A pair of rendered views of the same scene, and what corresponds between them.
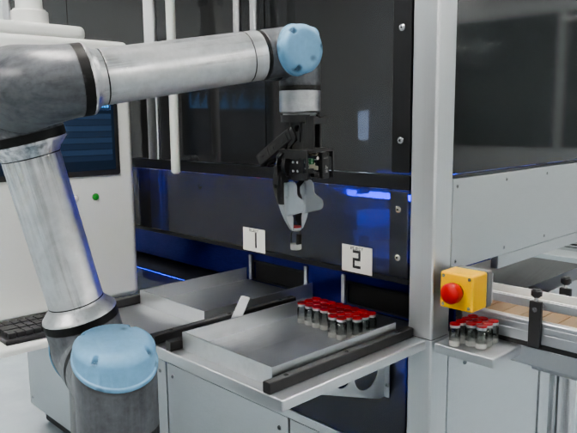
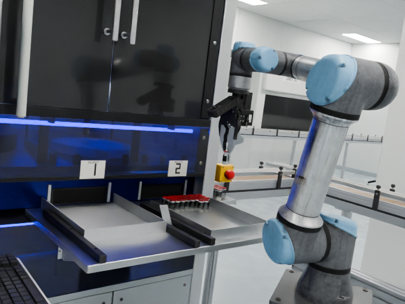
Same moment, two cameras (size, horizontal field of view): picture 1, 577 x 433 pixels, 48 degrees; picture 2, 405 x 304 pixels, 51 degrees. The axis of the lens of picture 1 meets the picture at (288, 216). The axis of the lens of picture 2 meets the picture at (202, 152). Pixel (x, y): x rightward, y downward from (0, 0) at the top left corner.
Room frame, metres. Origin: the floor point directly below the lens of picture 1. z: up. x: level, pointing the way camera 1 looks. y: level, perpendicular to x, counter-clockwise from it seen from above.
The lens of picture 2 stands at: (1.18, 1.41, 1.29)
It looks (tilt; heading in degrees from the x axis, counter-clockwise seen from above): 7 degrees down; 275
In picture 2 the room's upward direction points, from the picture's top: 7 degrees clockwise
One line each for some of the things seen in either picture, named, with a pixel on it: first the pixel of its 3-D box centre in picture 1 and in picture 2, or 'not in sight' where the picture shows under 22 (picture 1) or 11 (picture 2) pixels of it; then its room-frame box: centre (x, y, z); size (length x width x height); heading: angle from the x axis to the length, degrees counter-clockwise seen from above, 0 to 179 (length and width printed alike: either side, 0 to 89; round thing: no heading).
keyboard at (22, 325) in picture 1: (75, 317); (5, 292); (1.64, 0.56, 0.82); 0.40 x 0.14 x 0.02; 132
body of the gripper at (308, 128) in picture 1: (303, 148); (237, 108); (1.19, -0.03, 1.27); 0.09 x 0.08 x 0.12; 44
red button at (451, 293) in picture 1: (452, 293); (229, 174); (1.20, -0.31, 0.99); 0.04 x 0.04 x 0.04; 44
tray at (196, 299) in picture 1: (227, 293); (101, 213); (1.57, 0.15, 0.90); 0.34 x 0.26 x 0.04; 134
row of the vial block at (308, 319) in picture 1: (328, 320); (189, 204); (1.32, -0.08, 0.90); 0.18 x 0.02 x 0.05; 44
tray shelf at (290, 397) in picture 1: (252, 325); (158, 224); (1.40, 0.08, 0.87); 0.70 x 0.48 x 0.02; 44
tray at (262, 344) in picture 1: (290, 335); (208, 215); (1.24, 0.00, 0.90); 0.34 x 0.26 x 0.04; 134
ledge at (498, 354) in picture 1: (481, 346); (214, 198); (1.25, -0.38, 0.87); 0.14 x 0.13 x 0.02; 134
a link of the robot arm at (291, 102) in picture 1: (300, 103); (238, 83); (1.20, -0.03, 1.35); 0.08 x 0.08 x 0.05
